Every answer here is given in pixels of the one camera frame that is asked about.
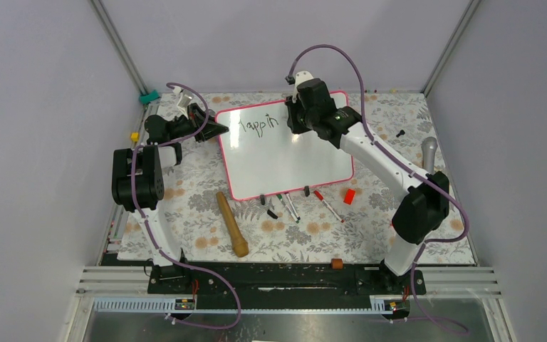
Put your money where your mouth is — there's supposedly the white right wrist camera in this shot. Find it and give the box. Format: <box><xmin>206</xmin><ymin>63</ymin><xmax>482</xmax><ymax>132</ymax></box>
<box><xmin>292</xmin><ymin>71</ymin><xmax>314</xmax><ymax>103</ymax></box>

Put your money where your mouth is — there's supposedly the small red block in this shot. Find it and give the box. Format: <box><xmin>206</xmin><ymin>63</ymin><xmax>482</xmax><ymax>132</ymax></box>
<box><xmin>343</xmin><ymin>189</ymin><xmax>356</xmax><ymax>205</ymax></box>

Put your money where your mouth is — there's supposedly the silver toy microphone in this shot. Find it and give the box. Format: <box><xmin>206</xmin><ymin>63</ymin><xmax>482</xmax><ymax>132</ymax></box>
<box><xmin>421</xmin><ymin>136</ymin><xmax>438</xmax><ymax>175</ymax></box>

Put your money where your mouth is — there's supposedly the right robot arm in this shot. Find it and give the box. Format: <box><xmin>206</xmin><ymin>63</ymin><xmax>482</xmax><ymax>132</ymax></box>
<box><xmin>285</xmin><ymin>71</ymin><xmax>449</xmax><ymax>294</ymax></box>

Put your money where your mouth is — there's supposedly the blue whiteboard marker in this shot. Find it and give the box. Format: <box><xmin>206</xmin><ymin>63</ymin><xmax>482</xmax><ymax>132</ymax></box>
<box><xmin>284</xmin><ymin>192</ymin><xmax>301</xmax><ymax>222</ymax></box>

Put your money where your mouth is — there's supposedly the green whiteboard marker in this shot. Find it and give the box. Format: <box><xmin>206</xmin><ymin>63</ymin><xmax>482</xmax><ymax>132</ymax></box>
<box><xmin>276</xmin><ymin>194</ymin><xmax>300</xmax><ymax>223</ymax></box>

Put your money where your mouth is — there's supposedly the red whiteboard marker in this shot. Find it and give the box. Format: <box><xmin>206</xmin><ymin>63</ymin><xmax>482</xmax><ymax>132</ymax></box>
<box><xmin>313</xmin><ymin>190</ymin><xmax>345</xmax><ymax>223</ymax></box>

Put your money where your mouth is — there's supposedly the small brown cube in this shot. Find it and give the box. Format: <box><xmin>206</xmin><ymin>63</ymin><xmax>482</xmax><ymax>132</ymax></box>
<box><xmin>330</xmin><ymin>258</ymin><xmax>344</xmax><ymax>269</ymax></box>

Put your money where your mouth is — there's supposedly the floral patterned table mat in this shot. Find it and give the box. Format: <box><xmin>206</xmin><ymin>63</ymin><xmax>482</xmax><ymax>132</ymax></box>
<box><xmin>116</xmin><ymin>92</ymin><xmax>476</xmax><ymax>265</ymax></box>

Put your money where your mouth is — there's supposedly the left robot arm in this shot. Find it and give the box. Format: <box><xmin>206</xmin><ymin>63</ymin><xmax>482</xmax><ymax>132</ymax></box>
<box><xmin>111</xmin><ymin>103</ymin><xmax>229</xmax><ymax>293</ymax></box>

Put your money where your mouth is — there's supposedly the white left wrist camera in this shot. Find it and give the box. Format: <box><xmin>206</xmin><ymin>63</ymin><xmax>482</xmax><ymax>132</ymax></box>
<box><xmin>172</xmin><ymin>86</ymin><xmax>194</xmax><ymax>113</ymax></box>

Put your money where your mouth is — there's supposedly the pink framed whiteboard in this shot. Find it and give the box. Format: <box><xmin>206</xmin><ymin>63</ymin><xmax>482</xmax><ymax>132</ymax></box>
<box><xmin>215</xmin><ymin>100</ymin><xmax>354</xmax><ymax>201</ymax></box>

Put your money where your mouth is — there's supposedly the black marker cap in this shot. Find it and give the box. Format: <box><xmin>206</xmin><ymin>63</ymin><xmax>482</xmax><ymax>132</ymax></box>
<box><xmin>266</xmin><ymin>209</ymin><xmax>278</xmax><ymax>219</ymax></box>

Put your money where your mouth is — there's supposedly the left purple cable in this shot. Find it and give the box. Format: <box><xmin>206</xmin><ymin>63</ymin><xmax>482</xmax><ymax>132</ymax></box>
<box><xmin>130</xmin><ymin>82</ymin><xmax>242</xmax><ymax>331</ymax></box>

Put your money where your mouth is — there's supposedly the teal clamp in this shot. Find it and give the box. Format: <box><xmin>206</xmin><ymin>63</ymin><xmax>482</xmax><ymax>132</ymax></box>
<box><xmin>139</xmin><ymin>90</ymin><xmax>160</xmax><ymax>105</ymax></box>

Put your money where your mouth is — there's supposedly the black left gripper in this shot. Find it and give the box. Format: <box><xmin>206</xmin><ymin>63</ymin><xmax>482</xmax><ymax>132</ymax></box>
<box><xmin>168</xmin><ymin>103</ymin><xmax>229</xmax><ymax>143</ymax></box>

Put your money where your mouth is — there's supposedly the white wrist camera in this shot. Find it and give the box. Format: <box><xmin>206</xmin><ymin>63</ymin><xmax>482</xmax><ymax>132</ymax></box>
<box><xmin>172</xmin><ymin>86</ymin><xmax>194</xmax><ymax>113</ymax></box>
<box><xmin>292</xmin><ymin>71</ymin><xmax>314</xmax><ymax>103</ymax></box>

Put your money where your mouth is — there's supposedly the gold toy microphone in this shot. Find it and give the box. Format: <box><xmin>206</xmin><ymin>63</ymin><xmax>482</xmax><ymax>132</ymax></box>
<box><xmin>216</xmin><ymin>192</ymin><xmax>249</xmax><ymax>257</ymax></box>

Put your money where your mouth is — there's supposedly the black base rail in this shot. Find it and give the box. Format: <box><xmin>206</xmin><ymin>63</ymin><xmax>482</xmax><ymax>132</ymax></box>
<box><xmin>101</xmin><ymin>252</ymin><xmax>428</xmax><ymax>310</ymax></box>

